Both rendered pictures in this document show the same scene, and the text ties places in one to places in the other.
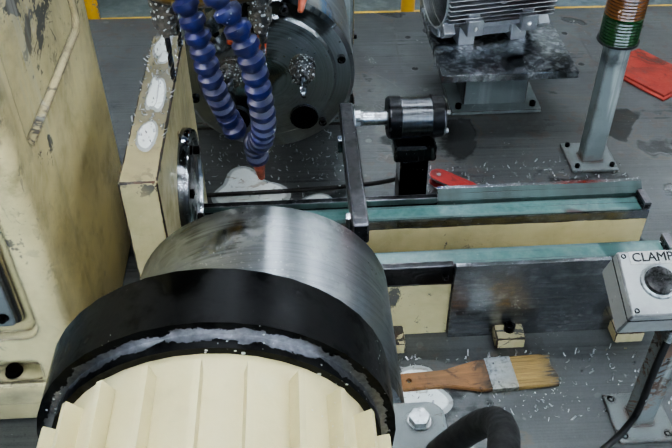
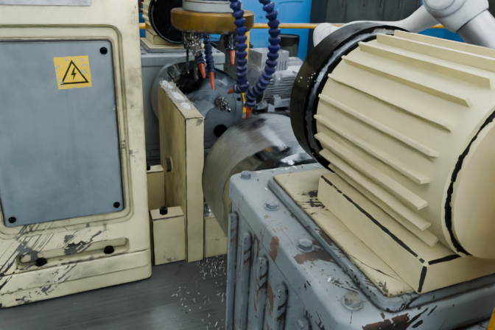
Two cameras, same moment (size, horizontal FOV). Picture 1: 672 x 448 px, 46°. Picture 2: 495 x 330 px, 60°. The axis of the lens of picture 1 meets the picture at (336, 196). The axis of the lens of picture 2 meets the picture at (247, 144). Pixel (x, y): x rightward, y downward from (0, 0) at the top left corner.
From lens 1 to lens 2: 46 cm
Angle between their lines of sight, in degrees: 24
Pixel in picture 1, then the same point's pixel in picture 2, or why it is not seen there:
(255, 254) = (279, 124)
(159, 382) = (382, 41)
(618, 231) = not seen: hidden behind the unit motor
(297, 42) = (219, 90)
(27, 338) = (125, 220)
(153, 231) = (197, 148)
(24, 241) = (138, 150)
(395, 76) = not seen: hidden behind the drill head
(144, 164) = (193, 113)
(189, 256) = (244, 132)
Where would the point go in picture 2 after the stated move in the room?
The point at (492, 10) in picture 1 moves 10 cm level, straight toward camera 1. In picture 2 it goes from (283, 93) to (288, 100)
